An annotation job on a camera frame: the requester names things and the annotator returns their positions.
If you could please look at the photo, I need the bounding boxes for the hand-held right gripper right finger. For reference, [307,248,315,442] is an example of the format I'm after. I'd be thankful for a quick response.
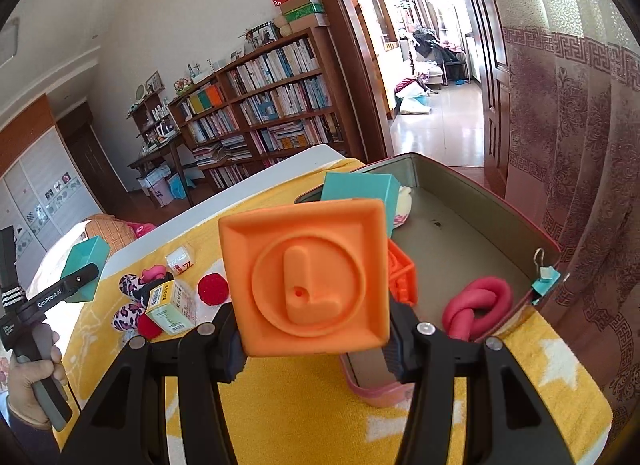
[382,297,576,465]

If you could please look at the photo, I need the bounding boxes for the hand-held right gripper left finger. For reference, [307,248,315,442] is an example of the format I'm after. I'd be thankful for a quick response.
[59,302,246,465]

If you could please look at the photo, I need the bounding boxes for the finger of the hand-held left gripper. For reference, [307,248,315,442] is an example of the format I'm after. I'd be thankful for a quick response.
[60,265,101,294]

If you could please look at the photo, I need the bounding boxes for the teal cardboard box lid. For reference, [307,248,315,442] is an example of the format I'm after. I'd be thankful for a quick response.
[61,236,111,303]

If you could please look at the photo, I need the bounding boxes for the orange cube with curled relief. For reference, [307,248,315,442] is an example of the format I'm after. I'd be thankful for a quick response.
[385,237,418,306]

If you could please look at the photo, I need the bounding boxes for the orange cube with angled relief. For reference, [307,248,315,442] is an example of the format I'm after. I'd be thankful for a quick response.
[218,198,392,358]

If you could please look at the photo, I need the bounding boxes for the cream and pink sock ball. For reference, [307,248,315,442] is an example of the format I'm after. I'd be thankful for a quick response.
[392,185,413,229]

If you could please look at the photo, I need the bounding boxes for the red rectangular tin container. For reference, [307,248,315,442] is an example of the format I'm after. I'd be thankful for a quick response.
[292,151,571,408]

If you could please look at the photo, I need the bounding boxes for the teal cardboard box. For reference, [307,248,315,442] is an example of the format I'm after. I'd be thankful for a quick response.
[320,171,401,238]

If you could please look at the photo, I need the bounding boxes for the person's left forearm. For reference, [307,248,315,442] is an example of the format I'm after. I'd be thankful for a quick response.
[7,402,68,453]

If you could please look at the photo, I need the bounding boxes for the person's left hand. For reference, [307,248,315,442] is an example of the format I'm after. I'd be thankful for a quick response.
[6,332,69,426]

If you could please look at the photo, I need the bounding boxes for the orange plaid pillow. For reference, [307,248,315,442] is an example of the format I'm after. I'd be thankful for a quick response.
[85,215,138,246]

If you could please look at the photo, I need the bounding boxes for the leopard print sock ball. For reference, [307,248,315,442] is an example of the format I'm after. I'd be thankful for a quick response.
[112,272,173,332]

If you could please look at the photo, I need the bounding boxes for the red crochet ball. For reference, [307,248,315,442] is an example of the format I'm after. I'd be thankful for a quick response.
[197,272,231,305]
[137,315,163,338]

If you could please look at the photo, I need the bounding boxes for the small yellow green carton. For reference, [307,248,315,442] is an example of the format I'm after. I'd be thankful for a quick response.
[145,279,197,336]

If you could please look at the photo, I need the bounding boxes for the yellow and white towel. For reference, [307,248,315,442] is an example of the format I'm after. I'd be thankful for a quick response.
[55,158,613,465]

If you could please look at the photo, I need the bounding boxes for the small white box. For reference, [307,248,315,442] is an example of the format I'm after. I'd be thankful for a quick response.
[165,245,195,275]

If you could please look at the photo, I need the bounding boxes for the white sliding door wardrobe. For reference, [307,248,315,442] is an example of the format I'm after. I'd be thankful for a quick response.
[0,125,103,253]

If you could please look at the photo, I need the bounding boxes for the pink plastic bin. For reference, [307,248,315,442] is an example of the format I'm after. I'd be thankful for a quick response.
[150,180,174,209]

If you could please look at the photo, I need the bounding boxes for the dark wooden room door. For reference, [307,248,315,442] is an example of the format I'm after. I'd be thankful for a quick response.
[57,102,131,211]

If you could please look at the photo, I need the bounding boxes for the white storage box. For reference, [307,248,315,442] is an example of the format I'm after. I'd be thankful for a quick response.
[137,168,171,191]

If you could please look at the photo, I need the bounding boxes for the wooden desk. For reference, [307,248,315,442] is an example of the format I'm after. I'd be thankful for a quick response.
[127,138,197,206]

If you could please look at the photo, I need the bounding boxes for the teal binder clip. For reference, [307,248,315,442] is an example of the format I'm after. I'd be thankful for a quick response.
[530,247,562,306]

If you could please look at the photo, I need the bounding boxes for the wooden desk shelf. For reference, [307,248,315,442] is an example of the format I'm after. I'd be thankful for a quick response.
[127,90,177,151]

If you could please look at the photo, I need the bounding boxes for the white bags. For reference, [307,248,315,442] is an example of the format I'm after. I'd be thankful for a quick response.
[392,78,433,116]

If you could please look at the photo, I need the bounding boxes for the mauve patterned curtain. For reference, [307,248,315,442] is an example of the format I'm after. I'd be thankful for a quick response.
[502,25,640,426]

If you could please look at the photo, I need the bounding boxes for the brown panelled wooden door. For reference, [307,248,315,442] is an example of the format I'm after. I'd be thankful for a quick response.
[450,0,511,198]

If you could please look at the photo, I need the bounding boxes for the rows of books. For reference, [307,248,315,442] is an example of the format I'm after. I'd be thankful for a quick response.
[177,38,346,186]

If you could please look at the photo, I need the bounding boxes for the pile of clothes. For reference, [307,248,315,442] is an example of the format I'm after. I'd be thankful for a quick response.
[410,25,468,66]

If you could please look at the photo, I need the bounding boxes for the wooden bookshelf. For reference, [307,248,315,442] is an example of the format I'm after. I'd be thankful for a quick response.
[167,25,366,191]

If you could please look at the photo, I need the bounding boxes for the brown cardboard box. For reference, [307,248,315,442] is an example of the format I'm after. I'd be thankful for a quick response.
[287,12,329,34]

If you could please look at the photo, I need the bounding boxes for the green box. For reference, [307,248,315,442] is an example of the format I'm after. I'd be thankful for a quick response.
[280,2,326,17]

